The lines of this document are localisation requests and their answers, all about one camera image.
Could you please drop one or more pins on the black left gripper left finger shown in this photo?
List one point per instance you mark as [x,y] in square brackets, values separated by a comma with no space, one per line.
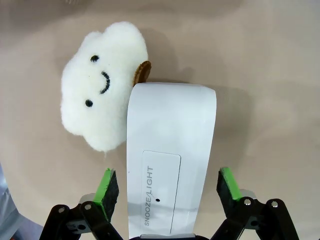
[106,200]

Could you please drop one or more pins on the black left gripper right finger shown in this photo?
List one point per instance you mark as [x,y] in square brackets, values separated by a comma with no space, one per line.
[231,197]

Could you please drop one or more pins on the white digital alarm clock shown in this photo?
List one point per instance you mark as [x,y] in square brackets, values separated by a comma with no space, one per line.
[165,160]

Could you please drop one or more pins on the grey fabric piece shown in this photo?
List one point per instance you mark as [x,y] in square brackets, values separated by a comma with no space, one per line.
[10,215]

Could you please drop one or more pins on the white cloud plush toy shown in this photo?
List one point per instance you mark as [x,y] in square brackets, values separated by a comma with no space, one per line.
[100,87]

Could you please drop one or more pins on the brown round plush piece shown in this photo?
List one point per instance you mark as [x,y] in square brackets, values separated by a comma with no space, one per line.
[142,73]

